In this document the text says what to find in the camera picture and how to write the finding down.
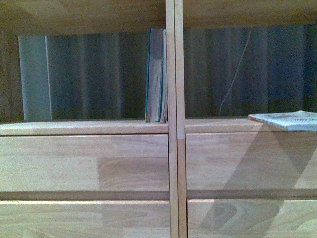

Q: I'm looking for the white paperback book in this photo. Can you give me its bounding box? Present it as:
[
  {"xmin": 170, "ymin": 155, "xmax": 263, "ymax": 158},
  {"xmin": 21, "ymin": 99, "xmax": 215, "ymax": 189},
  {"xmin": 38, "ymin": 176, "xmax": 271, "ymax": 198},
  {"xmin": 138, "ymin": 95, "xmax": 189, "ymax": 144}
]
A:
[{"xmin": 248, "ymin": 110, "xmax": 317, "ymax": 132}]

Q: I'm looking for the grey curtain behind shelf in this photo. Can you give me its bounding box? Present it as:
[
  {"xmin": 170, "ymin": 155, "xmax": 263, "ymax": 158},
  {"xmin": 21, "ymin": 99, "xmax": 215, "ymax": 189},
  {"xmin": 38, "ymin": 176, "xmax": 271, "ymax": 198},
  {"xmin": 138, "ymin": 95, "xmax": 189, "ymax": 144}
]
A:
[{"xmin": 45, "ymin": 25, "xmax": 317, "ymax": 120}]

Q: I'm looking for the right wooden shelf unit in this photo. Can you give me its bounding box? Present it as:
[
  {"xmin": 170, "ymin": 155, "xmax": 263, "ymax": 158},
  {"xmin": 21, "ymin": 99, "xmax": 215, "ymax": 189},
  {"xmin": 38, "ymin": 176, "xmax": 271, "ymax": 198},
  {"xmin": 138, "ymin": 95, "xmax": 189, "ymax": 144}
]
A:
[{"xmin": 174, "ymin": 0, "xmax": 317, "ymax": 238}]

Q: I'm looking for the wooden shelf unit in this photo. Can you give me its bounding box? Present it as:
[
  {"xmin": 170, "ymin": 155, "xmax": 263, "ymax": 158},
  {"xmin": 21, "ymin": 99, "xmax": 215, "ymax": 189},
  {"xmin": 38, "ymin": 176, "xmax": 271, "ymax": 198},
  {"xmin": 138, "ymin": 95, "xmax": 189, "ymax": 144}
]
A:
[
  {"xmin": 0, "ymin": 0, "xmax": 179, "ymax": 238},
  {"xmin": 174, "ymin": 0, "xmax": 317, "ymax": 238}
]

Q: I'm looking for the left wooden shelf unit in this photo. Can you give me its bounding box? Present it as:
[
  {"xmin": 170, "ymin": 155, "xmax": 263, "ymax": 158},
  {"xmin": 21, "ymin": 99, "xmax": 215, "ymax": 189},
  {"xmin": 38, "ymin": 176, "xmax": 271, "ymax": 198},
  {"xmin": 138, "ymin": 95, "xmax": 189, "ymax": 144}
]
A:
[{"xmin": 0, "ymin": 0, "xmax": 179, "ymax": 238}]

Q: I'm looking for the thin book beside divider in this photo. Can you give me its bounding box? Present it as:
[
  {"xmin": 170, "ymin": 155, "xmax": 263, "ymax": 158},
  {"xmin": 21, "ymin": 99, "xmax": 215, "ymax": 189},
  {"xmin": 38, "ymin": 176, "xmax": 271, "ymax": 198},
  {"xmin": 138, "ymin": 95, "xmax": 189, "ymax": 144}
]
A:
[{"xmin": 160, "ymin": 29, "xmax": 168, "ymax": 123}]

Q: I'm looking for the upper left wooden drawer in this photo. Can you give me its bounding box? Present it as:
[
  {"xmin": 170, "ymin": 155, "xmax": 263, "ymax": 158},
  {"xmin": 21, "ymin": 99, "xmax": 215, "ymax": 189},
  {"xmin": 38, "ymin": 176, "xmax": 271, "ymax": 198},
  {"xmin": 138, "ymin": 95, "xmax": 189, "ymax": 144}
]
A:
[{"xmin": 0, "ymin": 134, "xmax": 169, "ymax": 192}]

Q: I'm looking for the wooden drawer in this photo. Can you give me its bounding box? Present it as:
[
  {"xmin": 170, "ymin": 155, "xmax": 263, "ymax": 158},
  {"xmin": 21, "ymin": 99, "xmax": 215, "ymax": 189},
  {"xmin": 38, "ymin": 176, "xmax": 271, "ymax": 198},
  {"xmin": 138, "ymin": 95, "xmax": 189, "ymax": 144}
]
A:
[
  {"xmin": 186, "ymin": 132, "xmax": 317, "ymax": 191},
  {"xmin": 0, "ymin": 134, "xmax": 169, "ymax": 192},
  {"xmin": 0, "ymin": 201, "xmax": 171, "ymax": 238},
  {"xmin": 188, "ymin": 199, "xmax": 317, "ymax": 238}
]

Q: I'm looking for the thick teal-cover book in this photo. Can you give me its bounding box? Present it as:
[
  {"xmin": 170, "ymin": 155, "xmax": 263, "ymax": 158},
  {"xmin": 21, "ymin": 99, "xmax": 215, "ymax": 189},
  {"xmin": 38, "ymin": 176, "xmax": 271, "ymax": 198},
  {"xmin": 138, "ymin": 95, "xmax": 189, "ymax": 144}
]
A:
[{"xmin": 145, "ymin": 27, "xmax": 164, "ymax": 122}]

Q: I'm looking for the lower right wooden drawer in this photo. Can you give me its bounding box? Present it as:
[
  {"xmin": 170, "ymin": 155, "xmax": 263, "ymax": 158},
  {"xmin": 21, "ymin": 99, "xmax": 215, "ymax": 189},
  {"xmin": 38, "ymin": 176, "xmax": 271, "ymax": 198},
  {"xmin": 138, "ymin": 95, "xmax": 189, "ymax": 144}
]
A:
[{"xmin": 188, "ymin": 199, "xmax": 317, "ymax": 238}]

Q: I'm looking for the upper right wooden drawer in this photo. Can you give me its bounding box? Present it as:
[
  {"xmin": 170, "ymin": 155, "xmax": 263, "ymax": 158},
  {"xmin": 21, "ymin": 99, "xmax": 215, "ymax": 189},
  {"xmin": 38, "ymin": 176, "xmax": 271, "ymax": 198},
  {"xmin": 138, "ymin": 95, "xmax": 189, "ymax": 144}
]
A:
[{"xmin": 186, "ymin": 132, "xmax": 317, "ymax": 191}]

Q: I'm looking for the lower left wooden drawer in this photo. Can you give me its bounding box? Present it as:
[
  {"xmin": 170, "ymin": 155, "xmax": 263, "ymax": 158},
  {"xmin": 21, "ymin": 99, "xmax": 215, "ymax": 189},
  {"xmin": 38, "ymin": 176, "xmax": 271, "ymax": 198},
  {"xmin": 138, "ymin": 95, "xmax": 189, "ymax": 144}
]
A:
[{"xmin": 0, "ymin": 201, "xmax": 171, "ymax": 238}]

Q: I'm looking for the white post behind shelf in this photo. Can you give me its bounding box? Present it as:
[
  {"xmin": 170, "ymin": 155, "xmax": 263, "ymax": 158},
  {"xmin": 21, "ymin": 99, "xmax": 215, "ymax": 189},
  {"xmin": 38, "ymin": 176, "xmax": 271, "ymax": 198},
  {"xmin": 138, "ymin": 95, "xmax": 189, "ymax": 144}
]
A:
[{"xmin": 18, "ymin": 36, "xmax": 52, "ymax": 121}]

